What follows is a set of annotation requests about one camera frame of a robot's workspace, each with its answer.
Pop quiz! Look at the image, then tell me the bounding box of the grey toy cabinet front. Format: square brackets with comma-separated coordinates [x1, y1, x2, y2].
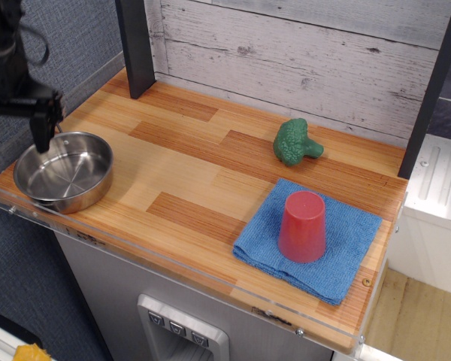
[56, 233, 333, 360]

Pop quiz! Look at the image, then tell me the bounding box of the silver dispenser panel with buttons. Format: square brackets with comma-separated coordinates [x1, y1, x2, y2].
[137, 294, 230, 360]

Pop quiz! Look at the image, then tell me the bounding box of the clear acrylic table guard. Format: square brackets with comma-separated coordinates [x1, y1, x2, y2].
[0, 182, 393, 360]

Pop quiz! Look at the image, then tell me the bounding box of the dark left shelf post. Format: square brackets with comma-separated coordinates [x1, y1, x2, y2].
[115, 0, 156, 99]

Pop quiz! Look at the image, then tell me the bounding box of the red plastic cup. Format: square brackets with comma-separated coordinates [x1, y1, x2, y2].
[278, 190, 326, 263]

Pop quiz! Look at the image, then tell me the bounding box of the dark right shelf post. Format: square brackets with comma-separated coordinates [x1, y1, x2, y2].
[398, 17, 451, 180]

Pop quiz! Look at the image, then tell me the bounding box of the yellow object at corner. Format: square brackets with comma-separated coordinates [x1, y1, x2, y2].
[12, 344, 53, 361]

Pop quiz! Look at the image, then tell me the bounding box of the blue folded cloth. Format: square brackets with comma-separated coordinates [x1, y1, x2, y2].
[232, 179, 382, 305]

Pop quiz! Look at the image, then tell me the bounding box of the silver metal pot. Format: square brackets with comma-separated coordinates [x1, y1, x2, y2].
[14, 132, 114, 214]

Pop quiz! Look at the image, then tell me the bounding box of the green toy broccoli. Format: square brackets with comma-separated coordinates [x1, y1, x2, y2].
[273, 118, 324, 167]

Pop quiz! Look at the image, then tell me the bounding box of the dark shelf post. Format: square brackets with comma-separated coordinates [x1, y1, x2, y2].
[398, 17, 451, 180]
[115, 0, 156, 99]

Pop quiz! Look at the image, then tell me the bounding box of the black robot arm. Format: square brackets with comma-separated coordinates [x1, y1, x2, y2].
[0, 1, 64, 153]

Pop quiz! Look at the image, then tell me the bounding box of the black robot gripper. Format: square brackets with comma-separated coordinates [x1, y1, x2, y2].
[0, 47, 64, 153]

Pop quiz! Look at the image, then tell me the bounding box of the white toy sink unit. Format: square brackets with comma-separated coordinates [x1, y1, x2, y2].
[387, 135, 451, 293]

